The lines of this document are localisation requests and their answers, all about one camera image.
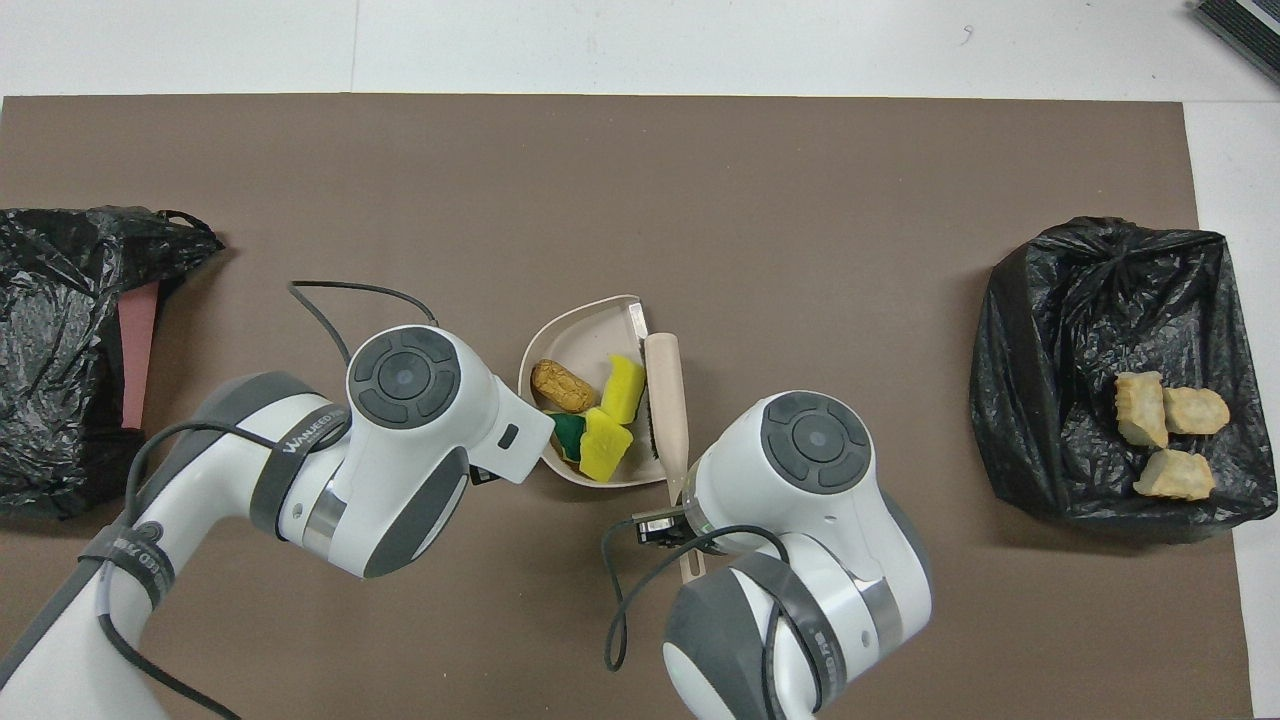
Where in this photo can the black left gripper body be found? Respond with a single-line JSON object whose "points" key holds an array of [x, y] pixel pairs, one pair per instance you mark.
{"points": [[484, 475]]}

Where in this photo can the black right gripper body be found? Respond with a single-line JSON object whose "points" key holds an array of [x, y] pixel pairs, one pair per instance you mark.
{"points": [[664, 525]]}

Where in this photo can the yellow sponge piece green layer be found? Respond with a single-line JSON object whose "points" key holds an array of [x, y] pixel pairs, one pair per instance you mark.
{"points": [[566, 436]]}

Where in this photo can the yellow ridged sponge piece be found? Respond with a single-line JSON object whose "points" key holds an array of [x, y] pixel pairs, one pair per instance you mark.
{"points": [[606, 448]]}

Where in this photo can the brown cork-like chunk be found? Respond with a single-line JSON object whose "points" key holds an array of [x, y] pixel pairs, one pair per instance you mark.
{"points": [[562, 386]]}

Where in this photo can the beige hand brush black bristles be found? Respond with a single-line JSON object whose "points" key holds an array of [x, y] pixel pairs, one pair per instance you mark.
{"points": [[665, 400]]}

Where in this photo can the small yellow green sponge piece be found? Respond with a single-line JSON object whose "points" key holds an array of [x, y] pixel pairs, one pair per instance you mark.
{"points": [[623, 388]]}

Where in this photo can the beige plastic dustpan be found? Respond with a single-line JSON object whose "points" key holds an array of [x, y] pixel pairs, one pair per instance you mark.
{"points": [[580, 335]]}

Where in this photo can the pale yellow bread-like chunk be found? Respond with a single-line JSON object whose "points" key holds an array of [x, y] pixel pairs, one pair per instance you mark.
{"points": [[1140, 410], [1175, 475], [1198, 411]]}

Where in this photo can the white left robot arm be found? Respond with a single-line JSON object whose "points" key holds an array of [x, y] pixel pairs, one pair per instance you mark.
{"points": [[400, 420]]}

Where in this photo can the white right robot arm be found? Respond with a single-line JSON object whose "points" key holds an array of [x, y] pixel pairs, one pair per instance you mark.
{"points": [[800, 480]]}

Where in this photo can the pink bin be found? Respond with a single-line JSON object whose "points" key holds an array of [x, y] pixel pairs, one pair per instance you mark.
{"points": [[138, 350]]}

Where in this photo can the black trash bag bin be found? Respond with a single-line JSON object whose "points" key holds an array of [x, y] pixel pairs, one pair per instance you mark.
{"points": [[1060, 400]]}

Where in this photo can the black trash bag over pink bin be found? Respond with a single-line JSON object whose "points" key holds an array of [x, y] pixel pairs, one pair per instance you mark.
{"points": [[60, 340]]}

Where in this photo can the brown table mat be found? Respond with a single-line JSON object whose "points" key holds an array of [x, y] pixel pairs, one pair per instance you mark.
{"points": [[640, 180]]}

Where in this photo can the dark ribbed panel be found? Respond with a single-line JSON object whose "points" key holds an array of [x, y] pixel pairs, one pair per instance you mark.
{"points": [[1250, 30]]}

